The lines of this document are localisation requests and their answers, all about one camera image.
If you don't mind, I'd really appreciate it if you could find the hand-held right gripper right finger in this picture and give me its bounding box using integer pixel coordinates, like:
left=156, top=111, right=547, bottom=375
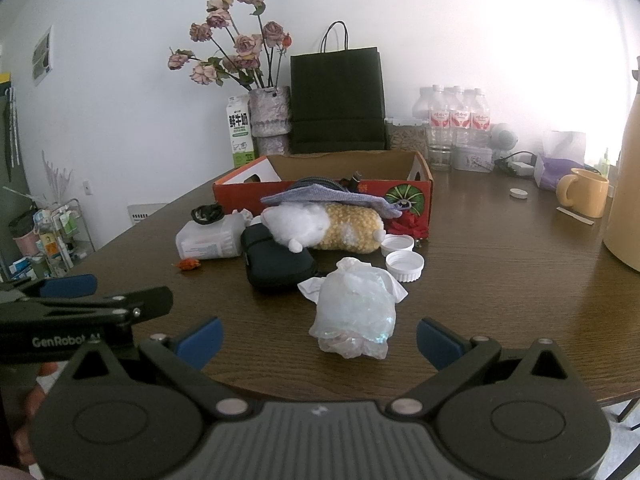
left=385, top=316, right=571, bottom=418

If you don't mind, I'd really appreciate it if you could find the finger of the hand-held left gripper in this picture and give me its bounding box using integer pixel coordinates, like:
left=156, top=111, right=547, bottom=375
left=0, top=274, right=98, bottom=305
left=0, top=286, right=174, bottom=331

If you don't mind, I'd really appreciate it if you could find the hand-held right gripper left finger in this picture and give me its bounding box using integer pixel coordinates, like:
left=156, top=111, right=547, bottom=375
left=70, top=316, right=253, bottom=418

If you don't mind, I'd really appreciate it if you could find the white plastic box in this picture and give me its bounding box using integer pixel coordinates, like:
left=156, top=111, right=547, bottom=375
left=175, top=212, right=251, bottom=261

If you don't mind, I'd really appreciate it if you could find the white round lid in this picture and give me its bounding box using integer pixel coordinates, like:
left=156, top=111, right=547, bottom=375
left=385, top=251, right=426, bottom=283
left=380, top=235, right=416, bottom=256

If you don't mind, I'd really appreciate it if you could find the clear plastic bag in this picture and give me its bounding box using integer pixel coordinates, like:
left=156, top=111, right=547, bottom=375
left=308, top=256, right=401, bottom=360

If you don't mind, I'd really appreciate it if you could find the black cable coil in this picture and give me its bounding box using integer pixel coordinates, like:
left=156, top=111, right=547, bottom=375
left=191, top=203, right=224, bottom=224

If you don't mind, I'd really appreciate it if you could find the white tissue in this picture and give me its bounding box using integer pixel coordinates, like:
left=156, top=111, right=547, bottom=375
left=297, top=275, right=407, bottom=305

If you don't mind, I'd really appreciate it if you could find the orange cardboard box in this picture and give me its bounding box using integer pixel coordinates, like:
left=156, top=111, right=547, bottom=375
left=212, top=150, right=433, bottom=233

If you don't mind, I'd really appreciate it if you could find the white and yellow plush toy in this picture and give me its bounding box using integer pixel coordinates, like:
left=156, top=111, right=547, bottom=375
left=260, top=202, right=387, bottom=253

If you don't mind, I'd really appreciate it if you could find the purple felt hat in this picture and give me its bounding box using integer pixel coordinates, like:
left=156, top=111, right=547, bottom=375
left=260, top=183, right=416, bottom=220

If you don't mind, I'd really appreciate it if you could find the wooden desktop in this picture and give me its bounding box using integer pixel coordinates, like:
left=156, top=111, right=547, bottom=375
left=67, top=152, right=640, bottom=408

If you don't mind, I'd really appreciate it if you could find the person's left hand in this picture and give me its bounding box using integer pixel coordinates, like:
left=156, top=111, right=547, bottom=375
left=12, top=360, right=56, bottom=466

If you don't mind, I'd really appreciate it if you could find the pale feather decoration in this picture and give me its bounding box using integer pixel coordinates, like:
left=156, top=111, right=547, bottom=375
left=2, top=150, right=76, bottom=206

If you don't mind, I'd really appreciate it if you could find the dark hanging organiser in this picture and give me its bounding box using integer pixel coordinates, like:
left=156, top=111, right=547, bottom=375
left=0, top=72, right=23, bottom=183

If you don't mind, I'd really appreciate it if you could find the clear drinking glass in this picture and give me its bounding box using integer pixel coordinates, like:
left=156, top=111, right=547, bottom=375
left=427, top=144, right=454, bottom=171

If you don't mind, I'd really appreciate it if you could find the pale tin box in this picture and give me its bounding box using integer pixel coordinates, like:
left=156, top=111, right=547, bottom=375
left=452, top=144, right=496, bottom=173

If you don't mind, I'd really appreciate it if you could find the paper strip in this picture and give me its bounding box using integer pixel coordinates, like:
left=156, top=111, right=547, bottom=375
left=556, top=206, right=595, bottom=224

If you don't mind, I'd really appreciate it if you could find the white and green milk carton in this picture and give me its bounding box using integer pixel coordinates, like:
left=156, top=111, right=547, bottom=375
left=226, top=95, right=257, bottom=170

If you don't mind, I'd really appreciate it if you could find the dark zipper pouch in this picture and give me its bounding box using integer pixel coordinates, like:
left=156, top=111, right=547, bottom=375
left=290, top=176, right=351, bottom=193

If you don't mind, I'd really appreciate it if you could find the purple tissue pack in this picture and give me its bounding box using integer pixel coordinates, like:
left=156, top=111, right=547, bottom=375
left=532, top=152, right=601, bottom=192

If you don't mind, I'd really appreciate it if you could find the yellow mug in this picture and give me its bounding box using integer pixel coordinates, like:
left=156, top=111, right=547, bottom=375
left=556, top=167, right=611, bottom=219

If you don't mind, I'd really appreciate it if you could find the white round device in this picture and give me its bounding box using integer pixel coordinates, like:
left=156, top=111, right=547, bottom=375
left=490, top=122, right=521, bottom=153

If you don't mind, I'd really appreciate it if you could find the pale purple textured vase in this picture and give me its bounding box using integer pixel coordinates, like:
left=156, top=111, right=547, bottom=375
left=248, top=86, right=292, bottom=157

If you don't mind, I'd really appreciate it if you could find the clear water bottle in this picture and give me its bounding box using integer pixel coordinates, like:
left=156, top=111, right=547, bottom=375
left=429, top=85, right=453, bottom=148
left=470, top=88, right=493, bottom=146
left=450, top=86, right=473, bottom=148
left=412, top=86, right=441, bottom=128

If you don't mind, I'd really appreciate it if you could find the cream thermos jug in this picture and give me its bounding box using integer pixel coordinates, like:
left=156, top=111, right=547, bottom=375
left=602, top=55, right=640, bottom=275

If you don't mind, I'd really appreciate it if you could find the black paper bag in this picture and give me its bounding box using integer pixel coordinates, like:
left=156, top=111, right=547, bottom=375
left=290, top=21, right=387, bottom=155

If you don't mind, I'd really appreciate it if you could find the dried rose bouquet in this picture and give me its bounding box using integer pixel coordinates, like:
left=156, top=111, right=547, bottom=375
left=167, top=0, right=293, bottom=92

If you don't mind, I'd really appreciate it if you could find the wire storage rack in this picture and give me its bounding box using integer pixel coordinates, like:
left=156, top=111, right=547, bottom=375
left=0, top=197, right=96, bottom=281

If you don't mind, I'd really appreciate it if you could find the white wall vent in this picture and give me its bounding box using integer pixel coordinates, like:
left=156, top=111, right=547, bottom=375
left=127, top=202, right=168, bottom=226

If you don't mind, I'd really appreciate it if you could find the wall poster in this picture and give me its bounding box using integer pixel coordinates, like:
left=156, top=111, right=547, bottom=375
left=31, top=25, right=54, bottom=86

